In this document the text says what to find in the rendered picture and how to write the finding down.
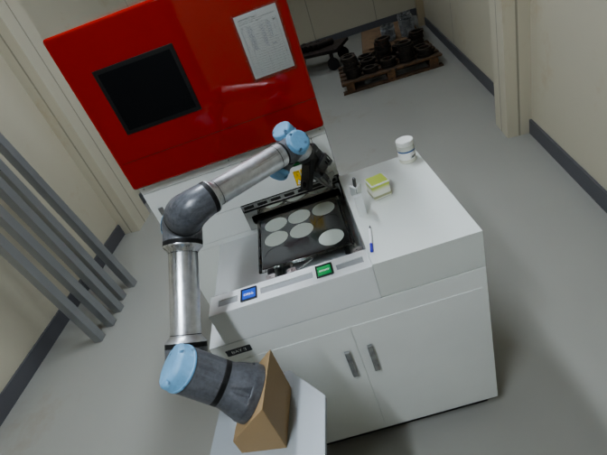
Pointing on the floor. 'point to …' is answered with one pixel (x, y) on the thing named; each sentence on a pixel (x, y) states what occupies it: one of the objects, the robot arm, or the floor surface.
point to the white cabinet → (390, 355)
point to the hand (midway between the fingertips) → (328, 186)
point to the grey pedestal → (312, 417)
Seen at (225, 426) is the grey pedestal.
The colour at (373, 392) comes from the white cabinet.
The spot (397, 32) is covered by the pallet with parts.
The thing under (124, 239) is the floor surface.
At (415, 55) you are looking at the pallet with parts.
